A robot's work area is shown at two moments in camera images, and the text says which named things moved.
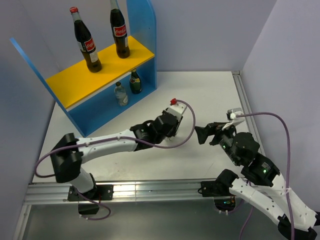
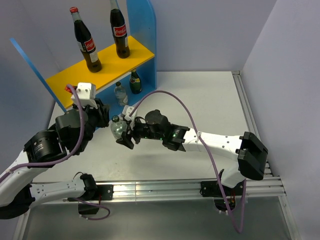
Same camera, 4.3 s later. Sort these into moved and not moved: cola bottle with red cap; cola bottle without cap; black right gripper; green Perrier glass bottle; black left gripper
Moved: black left gripper; black right gripper
Not moved: cola bottle with red cap; green Perrier glass bottle; cola bottle without cap
